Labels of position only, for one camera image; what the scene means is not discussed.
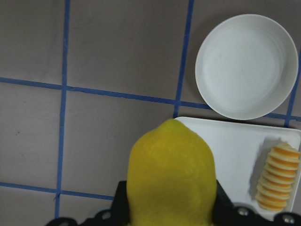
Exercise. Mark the yellow spiral pasta toy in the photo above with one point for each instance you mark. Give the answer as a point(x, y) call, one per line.
point(277, 177)

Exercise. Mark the yellow lemon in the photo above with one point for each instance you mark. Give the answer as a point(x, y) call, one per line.
point(171, 178)

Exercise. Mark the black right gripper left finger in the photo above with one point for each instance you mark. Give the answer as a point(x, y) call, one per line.
point(120, 207)

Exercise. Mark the white round plate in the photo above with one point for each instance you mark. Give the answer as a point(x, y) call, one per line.
point(246, 67)

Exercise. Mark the white rectangular tray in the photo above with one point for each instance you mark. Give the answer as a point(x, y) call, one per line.
point(240, 151)

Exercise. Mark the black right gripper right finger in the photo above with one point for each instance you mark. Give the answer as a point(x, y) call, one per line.
point(223, 206)

